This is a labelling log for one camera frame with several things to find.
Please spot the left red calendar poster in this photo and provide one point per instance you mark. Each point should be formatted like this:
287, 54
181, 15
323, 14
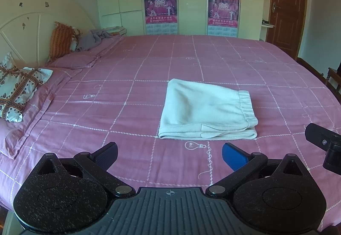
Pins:
160, 8

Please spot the cream bed headboard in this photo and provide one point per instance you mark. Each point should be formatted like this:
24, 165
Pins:
40, 11

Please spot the white patterned frilled pillow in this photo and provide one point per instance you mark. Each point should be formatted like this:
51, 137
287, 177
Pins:
18, 83

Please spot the stack of folded laundry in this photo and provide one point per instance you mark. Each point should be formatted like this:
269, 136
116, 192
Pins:
116, 30

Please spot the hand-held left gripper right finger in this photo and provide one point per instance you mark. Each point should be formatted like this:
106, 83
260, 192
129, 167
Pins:
234, 155

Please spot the orange striped pillow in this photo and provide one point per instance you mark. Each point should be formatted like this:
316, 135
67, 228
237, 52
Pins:
60, 40

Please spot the wooden bed frame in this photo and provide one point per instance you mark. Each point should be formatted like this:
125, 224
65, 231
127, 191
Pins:
309, 66

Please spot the brown wooden door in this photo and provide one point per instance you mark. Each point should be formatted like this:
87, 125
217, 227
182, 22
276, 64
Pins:
289, 11

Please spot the wooden chair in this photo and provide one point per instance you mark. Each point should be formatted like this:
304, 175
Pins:
334, 80

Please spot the white pants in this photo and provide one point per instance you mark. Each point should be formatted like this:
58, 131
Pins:
202, 107

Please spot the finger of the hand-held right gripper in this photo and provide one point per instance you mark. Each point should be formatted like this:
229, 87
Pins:
319, 136

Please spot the grey crumpled cloth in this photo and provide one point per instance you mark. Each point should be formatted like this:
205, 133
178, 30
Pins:
92, 38

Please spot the pink checked bedspread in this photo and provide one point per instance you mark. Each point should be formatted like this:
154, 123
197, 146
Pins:
159, 64

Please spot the red calendar poster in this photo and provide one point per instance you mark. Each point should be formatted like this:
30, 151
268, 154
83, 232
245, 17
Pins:
160, 8
223, 10

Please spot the right red calendar poster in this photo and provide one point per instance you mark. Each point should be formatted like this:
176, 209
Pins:
223, 10

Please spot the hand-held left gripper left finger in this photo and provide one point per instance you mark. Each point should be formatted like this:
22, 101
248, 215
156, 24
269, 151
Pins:
108, 155

